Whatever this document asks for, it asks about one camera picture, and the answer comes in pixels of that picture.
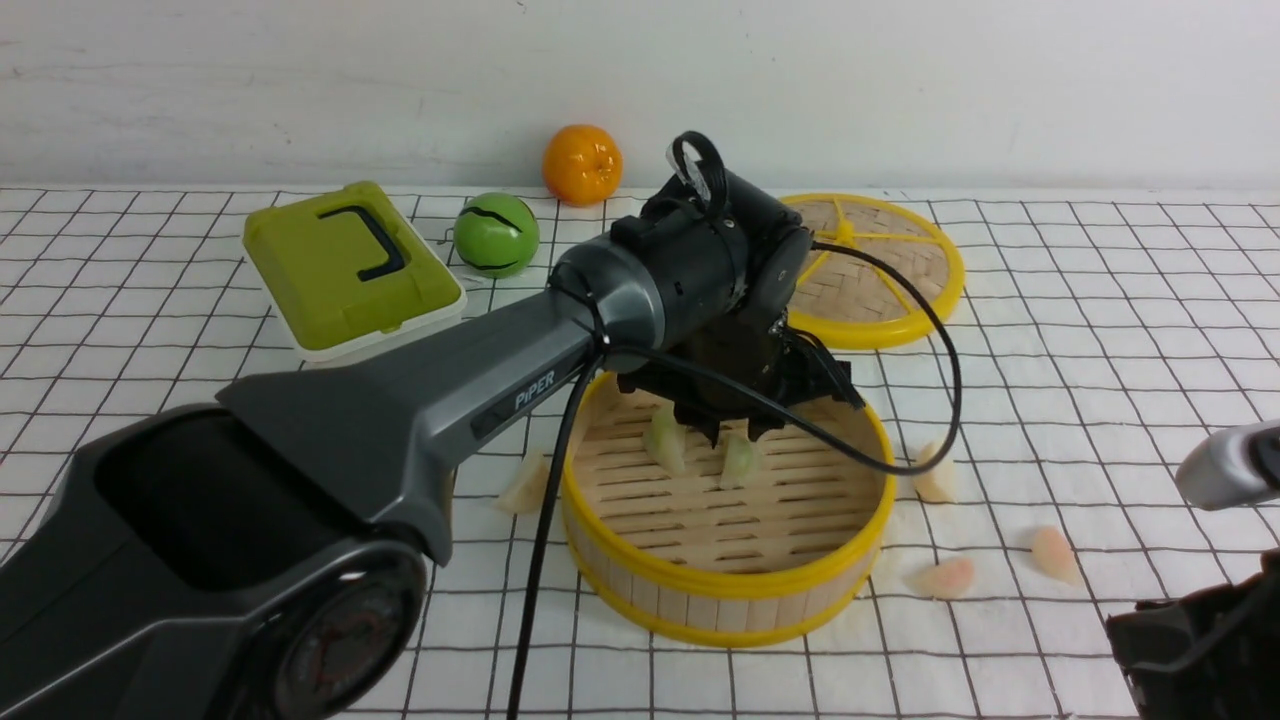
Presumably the pink dumpling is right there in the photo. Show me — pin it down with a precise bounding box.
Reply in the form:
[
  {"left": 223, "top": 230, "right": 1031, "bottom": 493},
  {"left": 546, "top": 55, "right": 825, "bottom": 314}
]
[
  {"left": 909, "top": 556, "right": 977, "bottom": 601},
  {"left": 1030, "top": 527, "right": 1084, "bottom": 587}
]

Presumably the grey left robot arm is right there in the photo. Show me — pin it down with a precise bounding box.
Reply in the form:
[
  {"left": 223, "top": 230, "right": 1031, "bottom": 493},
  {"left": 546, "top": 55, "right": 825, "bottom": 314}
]
[{"left": 1, "top": 174, "right": 813, "bottom": 719}]

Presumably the white black grid tablecloth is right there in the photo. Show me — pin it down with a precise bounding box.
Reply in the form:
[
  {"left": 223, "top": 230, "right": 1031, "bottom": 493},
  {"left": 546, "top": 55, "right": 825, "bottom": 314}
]
[{"left": 1, "top": 184, "right": 1279, "bottom": 719}]

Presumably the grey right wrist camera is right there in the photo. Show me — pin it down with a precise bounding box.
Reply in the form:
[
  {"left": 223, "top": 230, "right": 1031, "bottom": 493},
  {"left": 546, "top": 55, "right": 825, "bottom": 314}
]
[{"left": 1175, "top": 420, "right": 1279, "bottom": 511}]

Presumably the green lid white box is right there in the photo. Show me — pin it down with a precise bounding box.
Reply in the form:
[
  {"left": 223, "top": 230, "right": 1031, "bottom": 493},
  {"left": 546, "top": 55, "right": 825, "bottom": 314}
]
[{"left": 242, "top": 181, "right": 467, "bottom": 366}]

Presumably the woven bamboo steamer lid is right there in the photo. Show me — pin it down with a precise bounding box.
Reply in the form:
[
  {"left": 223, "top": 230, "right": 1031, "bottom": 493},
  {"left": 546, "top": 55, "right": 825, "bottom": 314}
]
[{"left": 781, "top": 192, "right": 965, "bottom": 351}]

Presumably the white dumpling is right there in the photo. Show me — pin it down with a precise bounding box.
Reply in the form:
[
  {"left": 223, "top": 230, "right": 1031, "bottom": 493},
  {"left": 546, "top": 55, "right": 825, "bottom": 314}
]
[
  {"left": 494, "top": 452, "right": 550, "bottom": 516},
  {"left": 911, "top": 439, "right": 957, "bottom": 503}
]

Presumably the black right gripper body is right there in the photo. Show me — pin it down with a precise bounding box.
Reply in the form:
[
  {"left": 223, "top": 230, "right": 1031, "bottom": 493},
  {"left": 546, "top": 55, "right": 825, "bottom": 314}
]
[{"left": 1105, "top": 550, "right": 1279, "bottom": 719}]

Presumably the toy orange fruit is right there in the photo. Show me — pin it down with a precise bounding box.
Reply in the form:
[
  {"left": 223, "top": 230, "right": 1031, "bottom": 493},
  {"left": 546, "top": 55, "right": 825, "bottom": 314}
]
[{"left": 541, "top": 124, "right": 625, "bottom": 208}]

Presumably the bamboo steamer tray yellow rim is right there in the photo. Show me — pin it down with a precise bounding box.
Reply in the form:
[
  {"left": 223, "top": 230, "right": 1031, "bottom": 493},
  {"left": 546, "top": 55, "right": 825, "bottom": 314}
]
[{"left": 559, "top": 373, "right": 897, "bottom": 648}]

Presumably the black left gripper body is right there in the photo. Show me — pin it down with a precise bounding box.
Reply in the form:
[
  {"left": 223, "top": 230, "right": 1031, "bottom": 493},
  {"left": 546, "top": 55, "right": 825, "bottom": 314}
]
[{"left": 611, "top": 172, "right": 867, "bottom": 445}]

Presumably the green toy ball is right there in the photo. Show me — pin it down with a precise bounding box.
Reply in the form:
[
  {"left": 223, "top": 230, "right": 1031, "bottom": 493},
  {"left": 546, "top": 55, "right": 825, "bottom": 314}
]
[{"left": 453, "top": 192, "right": 540, "bottom": 279}]

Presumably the pale green dumpling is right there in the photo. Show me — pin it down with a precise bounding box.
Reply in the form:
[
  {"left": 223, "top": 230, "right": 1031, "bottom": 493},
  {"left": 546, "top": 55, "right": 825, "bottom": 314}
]
[
  {"left": 643, "top": 402, "right": 687, "bottom": 477},
  {"left": 718, "top": 432, "right": 763, "bottom": 489}
]

